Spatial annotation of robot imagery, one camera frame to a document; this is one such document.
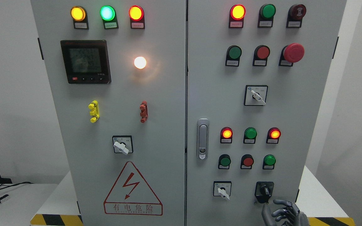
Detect grey robotic right hand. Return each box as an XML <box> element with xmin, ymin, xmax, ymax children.
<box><xmin>261</xmin><ymin>199</ymin><xmax>310</xmax><ymax>226</ymax></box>

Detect black rotary knob switch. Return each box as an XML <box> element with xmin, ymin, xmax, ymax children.
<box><xmin>255</xmin><ymin>181</ymin><xmax>274</xmax><ymax>203</ymax></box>

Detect right yellow black hazard tape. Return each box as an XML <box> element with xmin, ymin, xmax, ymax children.
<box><xmin>308</xmin><ymin>217</ymin><xmax>356</xmax><ymax>226</ymax></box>

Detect yellow black hazard tape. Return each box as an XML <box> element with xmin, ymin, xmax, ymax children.
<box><xmin>308</xmin><ymin>217</ymin><xmax>356</xmax><ymax>226</ymax></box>
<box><xmin>30</xmin><ymin>214</ymin><xmax>83</xmax><ymax>226</ymax></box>

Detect green push button lower right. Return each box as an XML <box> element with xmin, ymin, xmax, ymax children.
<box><xmin>262</xmin><ymin>154</ymin><xmax>276</xmax><ymax>170</ymax></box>

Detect green push button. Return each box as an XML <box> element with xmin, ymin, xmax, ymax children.
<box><xmin>225</xmin><ymin>45</ymin><xmax>242</xmax><ymax>67</ymax></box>
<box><xmin>262</xmin><ymin>154</ymin><xmax>276</xmax><ymax>170</ymax></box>
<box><xmin>217</xmin><ymin>154</ymin><xmax>231</xmax><ymax>170</ymax></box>

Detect red push button lower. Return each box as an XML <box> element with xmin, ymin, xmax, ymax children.
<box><xmin>240</xmin><ymin>154</ymin><xmax>254</xmax><ymax>170</ymax></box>

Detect red push button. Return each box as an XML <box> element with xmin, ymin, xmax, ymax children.
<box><xmin>240</xmin><ymin>154</ymin><xmax>254</xmax><ymax>170</ymax></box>
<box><xmin>252</xmin><ymin>45</ymin><xmax>270</xmax><ymax>66</ymax></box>

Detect red indicator light middle right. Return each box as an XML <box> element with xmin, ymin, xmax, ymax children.
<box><xmin>266</xmin><ymin>127</ymin><xmax>281</xmax><ymax>144</ymax></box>

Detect red indicator light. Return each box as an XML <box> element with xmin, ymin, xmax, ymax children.
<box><xmin>220</xmin><ymin>127</ymin><xmax>233</xmax><ymax>143</ymax></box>
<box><xmin>266</xmin><ymin>127</ymin><xmax>281</xmax><ymax>144</ymax></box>
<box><xmin>129</xmin><ymin>5</ymin><xmax>145</xmax><ymax>30</ymax></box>

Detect green push button lower left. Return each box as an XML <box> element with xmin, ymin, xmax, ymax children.
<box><xmin>217</xmin><ymin>154</ymin><xmax>231</xmax><ymax>170</ymax></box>

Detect green indicator light middle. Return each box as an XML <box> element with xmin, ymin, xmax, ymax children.
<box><xmin>243</xmin><ymin>127</ymin><xmax>257</xmax><ymax>143</ymax></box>

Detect green indicator light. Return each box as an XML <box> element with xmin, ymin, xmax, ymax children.
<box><xmin>243</xmin><ymin>127</ymin><xmax>257</xmax><ymax>143</ymax></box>
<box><xmin>100</xmin><ymin>5</ymin><xmax>119</xmax><ymax>30</ymax></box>

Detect red indicator light middle left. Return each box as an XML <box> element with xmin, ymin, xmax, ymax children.
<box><xmin>220</xmin><ymin>127</ymin><xmax>233</xmax><ymax>143</ymax></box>

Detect grey electrical control cabinet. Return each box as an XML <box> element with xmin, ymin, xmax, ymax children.
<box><xmin>31</xmin><ymin>0</ymin><xmax>346</xmax><ymax>226</ymax></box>

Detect red high voltage warning sticker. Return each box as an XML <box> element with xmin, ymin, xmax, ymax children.
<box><xmin>103</xmin><ymin>161</ymin><xmax>163</xmax><ymax>216</ymax></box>

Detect red emergency stop mushroom button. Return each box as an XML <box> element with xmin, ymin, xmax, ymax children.
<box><xmin>279</xmin><ymin>43</ymin><xmax>305</xmax><ymax>67</ymax></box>

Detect red push button upper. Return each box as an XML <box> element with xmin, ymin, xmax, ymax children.
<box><xmin>252</xmin><ymin>45</ymin><xmax>270</xmax><ymax>66</ymax></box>

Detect green push button upper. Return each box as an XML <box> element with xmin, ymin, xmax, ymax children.
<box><xmin>225</xmin><ymin>45</ymin><xmax>242</xmax><ymax>67</ymax></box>

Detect red terminal connector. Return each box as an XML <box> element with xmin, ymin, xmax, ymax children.
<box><xmin>140</xmin><ymin>101</ymin><xmax>148</xmax><ymax>123</ymax></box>

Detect green indicator top right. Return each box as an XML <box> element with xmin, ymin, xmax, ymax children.
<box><xmin>257</xmin><ymin>4</ymin><xmax>276</xmax><ymax>28</ymax></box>

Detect red lit indicator top right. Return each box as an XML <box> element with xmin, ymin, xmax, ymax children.
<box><xmin>228</xmin><ymin>4</ymin><xmax>246</xmax><ymax>29</ymax></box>

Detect white glowing indicator lamp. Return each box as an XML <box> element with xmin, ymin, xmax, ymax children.
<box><xmin>134</xmin><ymin>56</ymin><xmax>147</xmax><ymax>70</ymax></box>

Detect yellow terminal connector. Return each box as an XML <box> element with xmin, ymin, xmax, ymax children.
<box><xmin>88</xmin><ymin>100</ymin><xmax>100</xmax><ymax>123</ymax></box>

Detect left yellow black hazard tape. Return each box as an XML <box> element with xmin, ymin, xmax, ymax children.
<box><xmin>30</xmin><ymin>214</ymin><xmax>83</xmax><ymax>226</ymax></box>

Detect red indicator light top left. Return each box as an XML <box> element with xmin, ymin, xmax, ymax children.
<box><xmin>129</xmin><ymin>5</ymin><xmax>145</xmax><ymax>30</ymax></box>

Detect black digital power meter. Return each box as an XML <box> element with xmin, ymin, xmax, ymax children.
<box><xmin>60</xmin><ymin>40</ymin><xmax>112</xmax><ymax>84</ymax></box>

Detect green indicator light top left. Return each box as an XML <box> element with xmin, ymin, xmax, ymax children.
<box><xmin>100</xmin><ymin>5</ymin><xmax>119</xmax><ymax>30</ymax></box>

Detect small black white adapter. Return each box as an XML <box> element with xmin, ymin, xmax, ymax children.
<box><xmin>0</xmin><ymin>194</ymin><xmax>10</xmax><ymax>204</ymax></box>

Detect yellow indicator light top left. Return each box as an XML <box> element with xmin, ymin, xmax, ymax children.
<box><xmin>70</xmin><ymin>6</ymin><xmax>89</xmax><ymax>30</ymax></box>

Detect lower white selector switch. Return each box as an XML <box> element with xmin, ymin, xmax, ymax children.
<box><xmin>213</xmin><ymin>181</ymin><xmax>232</xmax><ymax>201</ymax></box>

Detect silver door latch handle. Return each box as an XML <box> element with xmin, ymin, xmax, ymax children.
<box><xmin>196</xmin><ymin>118</ymin><xmax>209</xmax><ymax>160</ymax></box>

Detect upper right white selector switch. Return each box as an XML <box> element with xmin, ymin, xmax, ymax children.
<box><xmin>244</xmin><ymin>85</ymin><xmax>268</xmax><ymax>106</ymax></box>

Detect left door white selector switch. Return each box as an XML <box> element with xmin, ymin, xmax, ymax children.
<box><xmin>112</xmin><ymin>135</ymin><xmax>134</xmax><ymax>155</ymax></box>

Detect black cable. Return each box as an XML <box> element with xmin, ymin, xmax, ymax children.
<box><xmin>0</xmin><ymin>181</ymin><xmax>34</xmax><ymax>197</ymax></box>

